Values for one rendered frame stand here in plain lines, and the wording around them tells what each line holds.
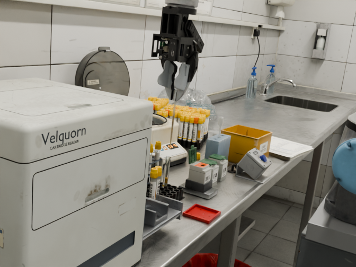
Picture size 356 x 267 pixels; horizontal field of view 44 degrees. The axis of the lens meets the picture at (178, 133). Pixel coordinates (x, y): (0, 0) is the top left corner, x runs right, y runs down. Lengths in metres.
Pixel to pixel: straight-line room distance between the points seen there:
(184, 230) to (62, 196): 0.42
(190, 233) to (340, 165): 0.34
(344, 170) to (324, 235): 0.19
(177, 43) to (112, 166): 0.40
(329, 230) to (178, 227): 0.32
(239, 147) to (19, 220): 0.98
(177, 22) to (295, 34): 2.57
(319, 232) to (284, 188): 2.69
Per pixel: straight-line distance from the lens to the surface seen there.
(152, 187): 0.99
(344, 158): 0.89
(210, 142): 1.33
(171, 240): 0.93
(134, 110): 0.69
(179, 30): 1.00
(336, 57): 3.46
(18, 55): 1.37
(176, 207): 0.97
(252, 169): 1.32
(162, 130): 1.36
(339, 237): 1.02
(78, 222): 0.65
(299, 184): 3.66
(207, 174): 1.15
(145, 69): 1.89
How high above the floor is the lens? 1.31
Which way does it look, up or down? 14 degrees down
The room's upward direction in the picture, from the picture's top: 6 degrees clockwise
